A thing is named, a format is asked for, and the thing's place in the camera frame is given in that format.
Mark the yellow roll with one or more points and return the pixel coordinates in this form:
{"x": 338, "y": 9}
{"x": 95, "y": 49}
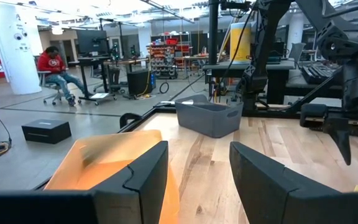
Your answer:
{"x": 239, "y": 43}

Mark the dark keyboard desk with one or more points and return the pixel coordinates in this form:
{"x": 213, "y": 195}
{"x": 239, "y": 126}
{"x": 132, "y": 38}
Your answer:
{"x": 294, "y": 82}

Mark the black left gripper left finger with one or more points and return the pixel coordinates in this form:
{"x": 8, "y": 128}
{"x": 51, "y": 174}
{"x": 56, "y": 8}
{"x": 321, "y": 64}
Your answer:
{"x": 135, "y": 186}

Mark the black standing desk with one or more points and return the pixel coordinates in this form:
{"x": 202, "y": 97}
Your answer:
{"x": 84, "y": 81}

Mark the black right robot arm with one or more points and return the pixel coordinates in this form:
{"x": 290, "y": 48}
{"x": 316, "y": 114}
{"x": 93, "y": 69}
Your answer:
{"x": 266, "y": 37}

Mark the black upright post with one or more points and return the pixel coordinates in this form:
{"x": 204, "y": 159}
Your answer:
{"x": 213, "y": 31}

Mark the orange translucent plastic bin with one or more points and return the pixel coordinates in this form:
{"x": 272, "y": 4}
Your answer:
{"x": 117, "y": 149}

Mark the grey office chair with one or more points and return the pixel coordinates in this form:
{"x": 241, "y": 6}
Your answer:
{"x": 42, "y": 77}

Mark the black computer tower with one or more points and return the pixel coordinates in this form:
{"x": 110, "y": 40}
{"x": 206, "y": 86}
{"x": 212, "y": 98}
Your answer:
{"x": 140, "y": 82}

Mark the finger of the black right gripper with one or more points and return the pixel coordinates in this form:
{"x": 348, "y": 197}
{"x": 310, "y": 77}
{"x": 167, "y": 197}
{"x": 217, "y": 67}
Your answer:
{"x": 339, "y": 137}

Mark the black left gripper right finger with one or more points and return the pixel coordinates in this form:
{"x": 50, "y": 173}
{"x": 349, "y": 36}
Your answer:
{"x": 266, "y": 186}

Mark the grey top side table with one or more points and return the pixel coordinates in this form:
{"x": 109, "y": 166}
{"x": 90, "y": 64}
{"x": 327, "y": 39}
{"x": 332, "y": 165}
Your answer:
{"x": 221, "y": 66}

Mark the person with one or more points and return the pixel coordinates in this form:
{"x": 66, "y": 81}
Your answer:
{"x": 51, "y": 63}

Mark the black keyboard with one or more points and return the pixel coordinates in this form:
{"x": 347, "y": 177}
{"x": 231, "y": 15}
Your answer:
{"x": 317, "y": 73}

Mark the black box on floor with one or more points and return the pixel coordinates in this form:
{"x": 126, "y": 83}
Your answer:
{"x": 46, "y": 131}

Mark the black computer monitor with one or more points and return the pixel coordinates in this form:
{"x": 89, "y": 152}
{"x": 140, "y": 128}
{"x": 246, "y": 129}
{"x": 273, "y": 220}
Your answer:
{"x": 92, "y": 42}

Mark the parts shelf with red bins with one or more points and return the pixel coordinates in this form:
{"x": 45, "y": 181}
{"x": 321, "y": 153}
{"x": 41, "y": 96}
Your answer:
{"x": 163, "y": 59}

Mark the wooden top desk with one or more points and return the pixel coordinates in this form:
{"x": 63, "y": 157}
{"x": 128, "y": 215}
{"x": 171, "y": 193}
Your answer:
{"x": 126, "y": 61}

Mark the white round pillar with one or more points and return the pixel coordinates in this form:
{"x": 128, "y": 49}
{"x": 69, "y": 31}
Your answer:
{"x": 14, "y": 68}

